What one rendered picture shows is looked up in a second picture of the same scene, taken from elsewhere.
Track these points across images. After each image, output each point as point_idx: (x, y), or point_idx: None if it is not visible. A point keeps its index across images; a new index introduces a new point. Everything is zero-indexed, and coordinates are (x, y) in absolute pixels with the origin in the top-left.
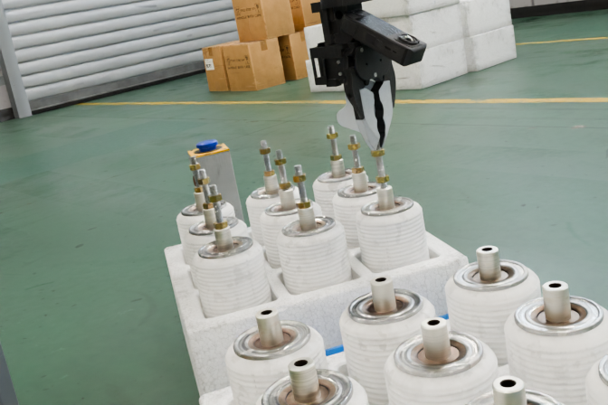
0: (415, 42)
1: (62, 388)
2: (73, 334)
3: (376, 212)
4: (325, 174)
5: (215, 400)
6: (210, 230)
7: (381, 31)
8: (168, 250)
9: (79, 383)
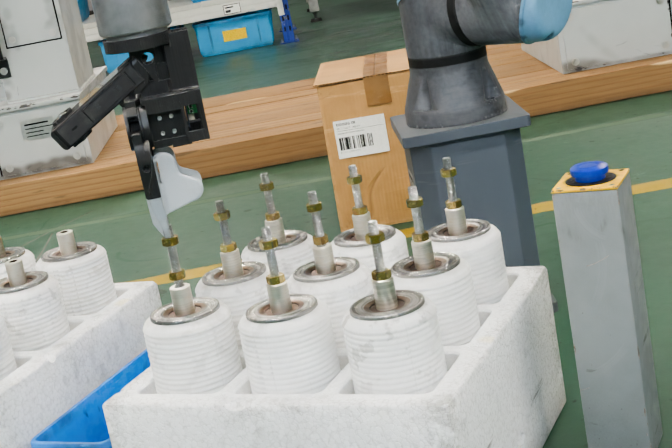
0: (52, 123)
1: (563, 335)
2: None
3: None
4: (415, 296)
5: (136, 284)
6: (348, 233)
7: (88, 94)
8: (524, 267)
9: (559, 343)
